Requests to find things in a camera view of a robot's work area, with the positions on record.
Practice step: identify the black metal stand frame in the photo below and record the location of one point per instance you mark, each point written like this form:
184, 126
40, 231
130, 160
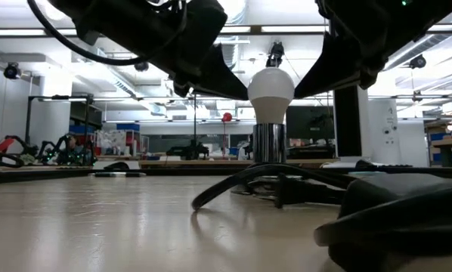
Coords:
28, 121

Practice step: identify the white frosted light bulb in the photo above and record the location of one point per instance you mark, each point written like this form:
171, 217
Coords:
270, 87

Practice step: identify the black ceiling spotlight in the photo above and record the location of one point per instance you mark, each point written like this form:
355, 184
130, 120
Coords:
418, 61
12, 71

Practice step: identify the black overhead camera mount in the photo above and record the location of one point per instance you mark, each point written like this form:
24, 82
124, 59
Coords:
276, 53

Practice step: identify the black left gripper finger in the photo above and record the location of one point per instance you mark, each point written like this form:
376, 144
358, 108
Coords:
218, 83

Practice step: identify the red ball on pole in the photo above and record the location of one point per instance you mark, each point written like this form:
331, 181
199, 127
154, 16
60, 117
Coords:
226, 116

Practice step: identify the black monitor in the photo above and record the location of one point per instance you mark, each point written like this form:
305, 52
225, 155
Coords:
309, 121

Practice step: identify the blue storage bin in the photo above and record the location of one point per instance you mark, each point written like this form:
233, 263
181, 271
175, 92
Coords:
127, 127

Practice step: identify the wooden storage shelf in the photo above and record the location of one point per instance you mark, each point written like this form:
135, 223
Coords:
447, 151

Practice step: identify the chrome lamp socket base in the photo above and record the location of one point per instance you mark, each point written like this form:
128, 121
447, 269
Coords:
269, 143

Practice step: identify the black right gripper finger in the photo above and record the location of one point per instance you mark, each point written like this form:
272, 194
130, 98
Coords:
332, 75

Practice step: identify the small black robot arm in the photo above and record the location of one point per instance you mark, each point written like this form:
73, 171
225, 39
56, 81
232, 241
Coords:
190, 151

